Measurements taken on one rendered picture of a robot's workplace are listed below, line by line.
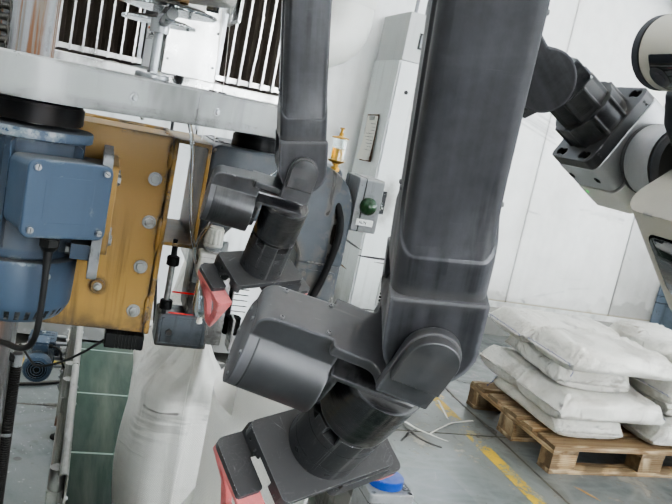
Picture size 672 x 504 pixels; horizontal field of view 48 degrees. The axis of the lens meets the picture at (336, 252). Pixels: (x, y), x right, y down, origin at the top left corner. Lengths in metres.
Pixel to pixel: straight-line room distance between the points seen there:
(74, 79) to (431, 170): 0.64
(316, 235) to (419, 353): 0.82
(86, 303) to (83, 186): 0.33
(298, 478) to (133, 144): 0.73
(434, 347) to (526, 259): 5.80
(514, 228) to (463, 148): 5.72
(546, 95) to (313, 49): 0.28
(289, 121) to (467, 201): 0.51
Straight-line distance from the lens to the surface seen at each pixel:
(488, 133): 0.40
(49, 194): 0.93
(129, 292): 1.23
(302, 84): 0.90
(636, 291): 6.91
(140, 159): 1.19
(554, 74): 0.95
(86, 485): 2.13
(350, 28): 4.41
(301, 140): 0.90
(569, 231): 6.38
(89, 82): 0.98
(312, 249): 1.25
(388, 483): 1.30
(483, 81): 0.39
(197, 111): 1.11
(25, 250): 1.02
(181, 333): 1.24
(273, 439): 0.57
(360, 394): 0.49
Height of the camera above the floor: 1.41
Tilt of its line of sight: 10 degrees down
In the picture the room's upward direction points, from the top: 12 degrees clockwise
